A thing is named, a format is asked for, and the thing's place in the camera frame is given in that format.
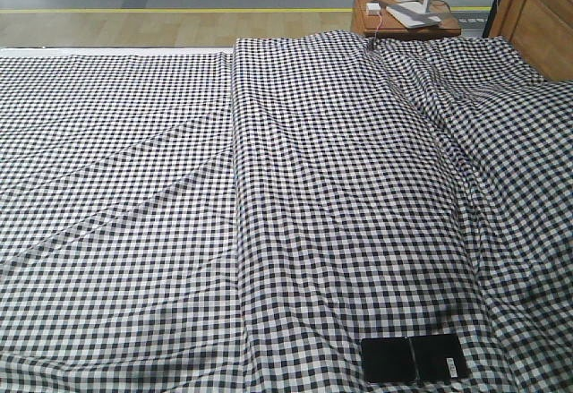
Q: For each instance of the black foldable phone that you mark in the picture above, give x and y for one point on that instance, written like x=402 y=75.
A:
x=408 y=359

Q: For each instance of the black white checkered blanket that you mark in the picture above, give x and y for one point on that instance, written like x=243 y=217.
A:
x=401 y=189

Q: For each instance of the white charger adapter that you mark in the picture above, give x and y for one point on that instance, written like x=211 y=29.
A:
x=372 y=8

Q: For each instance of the black white checkered bedsheet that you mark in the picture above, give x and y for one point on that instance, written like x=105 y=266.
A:
x=118 y=265

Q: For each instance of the wooden headboard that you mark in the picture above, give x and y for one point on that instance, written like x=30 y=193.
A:
x=541 y=31

